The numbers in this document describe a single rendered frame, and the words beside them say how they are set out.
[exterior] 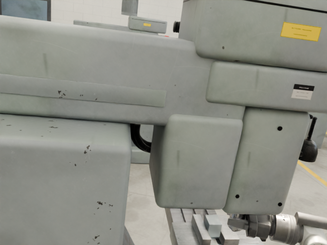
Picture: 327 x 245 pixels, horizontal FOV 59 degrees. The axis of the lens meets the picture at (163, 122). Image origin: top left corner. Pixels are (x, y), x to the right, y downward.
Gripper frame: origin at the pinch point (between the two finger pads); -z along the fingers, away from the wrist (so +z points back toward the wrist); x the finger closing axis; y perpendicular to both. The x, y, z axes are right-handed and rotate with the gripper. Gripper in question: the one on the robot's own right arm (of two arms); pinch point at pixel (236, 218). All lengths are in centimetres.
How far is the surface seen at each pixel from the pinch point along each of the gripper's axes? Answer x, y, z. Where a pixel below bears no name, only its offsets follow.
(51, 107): 28, -36, -48
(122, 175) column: 34, -26, -29
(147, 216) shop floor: -157, 123, -58
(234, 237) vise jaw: -12.3, 16.7, 3.0
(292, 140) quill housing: 8.0, -31.3, 7.6
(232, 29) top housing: 18, -56, -13
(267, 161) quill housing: 9.8, -25.2, 2.5
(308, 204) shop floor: -250, 125, 121
